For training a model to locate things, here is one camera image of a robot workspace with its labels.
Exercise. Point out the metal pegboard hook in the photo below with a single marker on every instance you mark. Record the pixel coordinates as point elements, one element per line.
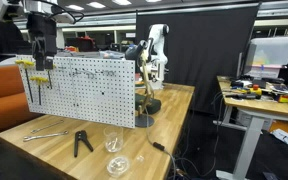
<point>84,73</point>

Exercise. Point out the clear glass cup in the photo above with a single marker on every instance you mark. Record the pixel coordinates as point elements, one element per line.
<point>113,140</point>

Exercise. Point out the wooden desk with grey legs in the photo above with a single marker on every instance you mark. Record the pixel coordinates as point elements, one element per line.
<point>250,140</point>

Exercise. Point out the clear round lid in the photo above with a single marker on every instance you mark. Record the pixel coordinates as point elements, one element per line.
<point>118,165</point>

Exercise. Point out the black crimping pliers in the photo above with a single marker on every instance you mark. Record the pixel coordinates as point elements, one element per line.
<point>80,140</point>

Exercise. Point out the black curtain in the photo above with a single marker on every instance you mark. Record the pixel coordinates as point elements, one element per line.
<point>204,50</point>

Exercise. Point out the red yellow emergency stop button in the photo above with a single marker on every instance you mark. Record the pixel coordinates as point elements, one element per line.
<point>255,90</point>

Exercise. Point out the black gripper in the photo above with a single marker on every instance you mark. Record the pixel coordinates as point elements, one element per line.
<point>42,28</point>

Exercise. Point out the small silver combination wrench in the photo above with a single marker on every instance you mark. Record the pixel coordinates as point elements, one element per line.
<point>47,126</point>

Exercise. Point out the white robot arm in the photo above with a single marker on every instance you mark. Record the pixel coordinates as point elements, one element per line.
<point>40,6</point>

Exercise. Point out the orange sofa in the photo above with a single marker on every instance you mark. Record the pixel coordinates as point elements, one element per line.
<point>4,96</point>

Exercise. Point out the white computer monitor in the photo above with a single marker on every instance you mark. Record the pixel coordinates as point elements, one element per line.
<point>270,53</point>

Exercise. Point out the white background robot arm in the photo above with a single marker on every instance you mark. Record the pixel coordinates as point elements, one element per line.
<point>158,43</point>

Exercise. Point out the large silver combination wrench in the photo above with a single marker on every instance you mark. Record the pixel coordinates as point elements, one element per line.
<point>45,135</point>

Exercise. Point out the white pegboard stand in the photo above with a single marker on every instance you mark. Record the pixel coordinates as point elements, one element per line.
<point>97,100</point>

